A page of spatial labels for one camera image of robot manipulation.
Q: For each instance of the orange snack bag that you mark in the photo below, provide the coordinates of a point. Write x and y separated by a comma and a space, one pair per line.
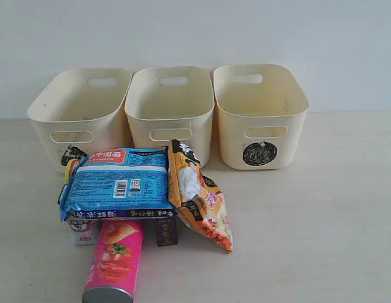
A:
198, 201

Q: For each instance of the blue instant noodle packet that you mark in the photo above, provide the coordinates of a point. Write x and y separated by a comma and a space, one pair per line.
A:
122, 183

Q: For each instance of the purple drink carton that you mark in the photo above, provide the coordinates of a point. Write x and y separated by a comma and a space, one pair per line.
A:
166, 231

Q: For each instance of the blue white milk carton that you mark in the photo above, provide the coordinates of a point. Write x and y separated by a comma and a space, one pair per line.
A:
84, 232

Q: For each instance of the middle cream plastic bin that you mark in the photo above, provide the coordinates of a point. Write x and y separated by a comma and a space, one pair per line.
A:
166, 103

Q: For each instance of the cream plastic bin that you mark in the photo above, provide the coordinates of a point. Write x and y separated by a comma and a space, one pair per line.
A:
82, 108
261, 111
166, 103

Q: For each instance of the right cream plastic bin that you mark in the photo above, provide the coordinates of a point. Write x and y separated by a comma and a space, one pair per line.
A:
261, 111

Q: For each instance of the left cream plastic bin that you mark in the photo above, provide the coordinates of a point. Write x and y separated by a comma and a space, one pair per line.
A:
82, 108

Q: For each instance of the yellow Lays chips can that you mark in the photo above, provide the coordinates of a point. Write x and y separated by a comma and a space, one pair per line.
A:
71, 165

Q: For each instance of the pink Lays chips can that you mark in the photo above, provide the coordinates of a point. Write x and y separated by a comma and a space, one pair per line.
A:
113, 273

